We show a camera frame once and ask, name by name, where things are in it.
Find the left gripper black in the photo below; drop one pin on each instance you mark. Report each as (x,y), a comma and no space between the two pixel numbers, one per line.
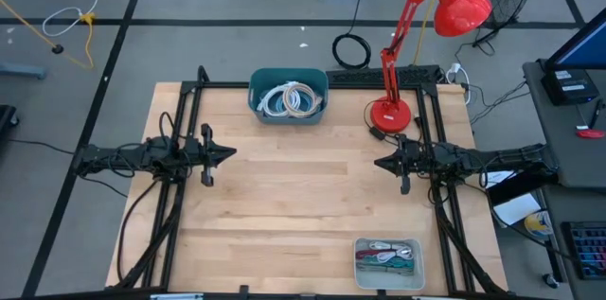
(196,154)

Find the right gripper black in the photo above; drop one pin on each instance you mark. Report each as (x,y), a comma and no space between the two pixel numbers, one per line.
(419,160)

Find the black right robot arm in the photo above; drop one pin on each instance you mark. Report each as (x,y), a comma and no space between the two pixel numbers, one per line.
(497,160)

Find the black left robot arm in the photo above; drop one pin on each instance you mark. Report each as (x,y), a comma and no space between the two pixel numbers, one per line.
(123,158)

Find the red desk lamp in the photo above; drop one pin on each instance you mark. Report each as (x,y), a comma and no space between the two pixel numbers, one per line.
(390,113)

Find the teal plastic bin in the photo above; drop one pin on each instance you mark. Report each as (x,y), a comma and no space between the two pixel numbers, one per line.
(289,121)

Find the black perforated panel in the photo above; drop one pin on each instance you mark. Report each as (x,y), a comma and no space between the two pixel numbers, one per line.
(360,76)

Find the white paper sheet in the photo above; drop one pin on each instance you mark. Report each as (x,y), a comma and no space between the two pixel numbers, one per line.
(518,209)
(497,178)

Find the white plug charger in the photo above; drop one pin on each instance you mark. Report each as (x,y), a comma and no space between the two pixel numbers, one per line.
(455,69)

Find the grey plastic tray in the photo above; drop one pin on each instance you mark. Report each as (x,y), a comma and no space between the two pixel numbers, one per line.
(388,283)

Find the yellow blue tape roll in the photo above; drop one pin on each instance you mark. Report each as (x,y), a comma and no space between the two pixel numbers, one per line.
(537,224)

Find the dark grey desk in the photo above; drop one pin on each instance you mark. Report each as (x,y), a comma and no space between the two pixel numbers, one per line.
(568,158)
(577,205)

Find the black small computer box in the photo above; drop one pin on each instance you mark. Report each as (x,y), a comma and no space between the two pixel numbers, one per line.
(568,89)

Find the black round floor plug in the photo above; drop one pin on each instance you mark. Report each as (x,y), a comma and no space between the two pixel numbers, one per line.
(58,48)

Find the black caster wheel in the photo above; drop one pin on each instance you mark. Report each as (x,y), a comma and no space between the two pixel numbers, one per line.
(550,280)

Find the red oval desk object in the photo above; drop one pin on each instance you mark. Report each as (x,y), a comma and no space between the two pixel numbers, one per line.
(589,134)

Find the black pen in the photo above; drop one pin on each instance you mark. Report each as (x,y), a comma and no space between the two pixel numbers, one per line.
(595,114)

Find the black keyboard coloured keys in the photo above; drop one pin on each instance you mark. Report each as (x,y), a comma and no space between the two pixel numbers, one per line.
(589,248)

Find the grey furniture foot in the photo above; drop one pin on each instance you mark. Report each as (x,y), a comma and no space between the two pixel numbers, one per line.
(21,71)

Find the black computer monitor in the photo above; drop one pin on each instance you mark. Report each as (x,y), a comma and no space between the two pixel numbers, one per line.
(584,47)

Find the black aluminium table frame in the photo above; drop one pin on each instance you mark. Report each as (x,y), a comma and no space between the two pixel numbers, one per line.
(222,85)

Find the silver metal bracket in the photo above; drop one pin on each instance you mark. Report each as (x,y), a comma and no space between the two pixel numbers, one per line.
(175,296)

